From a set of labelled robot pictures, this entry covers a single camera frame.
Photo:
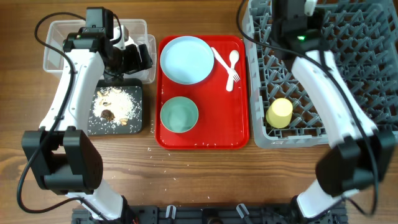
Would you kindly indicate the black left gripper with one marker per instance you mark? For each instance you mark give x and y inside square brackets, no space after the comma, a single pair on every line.
[135,64]

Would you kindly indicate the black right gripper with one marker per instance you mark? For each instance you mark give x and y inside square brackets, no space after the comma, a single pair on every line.
[315,20]

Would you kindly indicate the rice and food scraps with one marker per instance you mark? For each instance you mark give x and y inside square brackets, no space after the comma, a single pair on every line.
[116,106]

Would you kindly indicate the green bowl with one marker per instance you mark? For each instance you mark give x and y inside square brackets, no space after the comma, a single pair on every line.
[179,114]

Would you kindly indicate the yellow cup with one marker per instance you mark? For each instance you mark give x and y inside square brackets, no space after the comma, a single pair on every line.
[279,113]

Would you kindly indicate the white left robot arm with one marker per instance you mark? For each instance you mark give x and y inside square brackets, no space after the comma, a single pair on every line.
[60,154]

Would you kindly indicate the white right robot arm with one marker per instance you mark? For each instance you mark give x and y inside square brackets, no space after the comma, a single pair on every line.
[360,153]

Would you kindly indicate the black food waste tray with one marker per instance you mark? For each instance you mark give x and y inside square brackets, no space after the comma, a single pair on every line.
[98,127]

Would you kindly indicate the grey dishwasher rack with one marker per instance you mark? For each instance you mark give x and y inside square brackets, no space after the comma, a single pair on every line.
[363,38]

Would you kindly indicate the clear plastic waste bin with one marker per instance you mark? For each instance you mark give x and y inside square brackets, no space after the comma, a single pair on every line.
[136,33]

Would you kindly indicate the light blue plate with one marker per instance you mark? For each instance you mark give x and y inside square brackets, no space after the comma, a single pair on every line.
[187,60]

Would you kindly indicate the white plastic spoon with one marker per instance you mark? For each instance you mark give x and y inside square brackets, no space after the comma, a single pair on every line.
[233,58]

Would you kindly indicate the pink plastic fork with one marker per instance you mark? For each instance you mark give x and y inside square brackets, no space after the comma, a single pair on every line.
[229,70]

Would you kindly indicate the red serving tray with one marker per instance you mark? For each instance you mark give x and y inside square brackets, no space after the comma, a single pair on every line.
[223,121]

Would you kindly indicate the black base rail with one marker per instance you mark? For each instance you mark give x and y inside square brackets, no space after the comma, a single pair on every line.
[276,213]

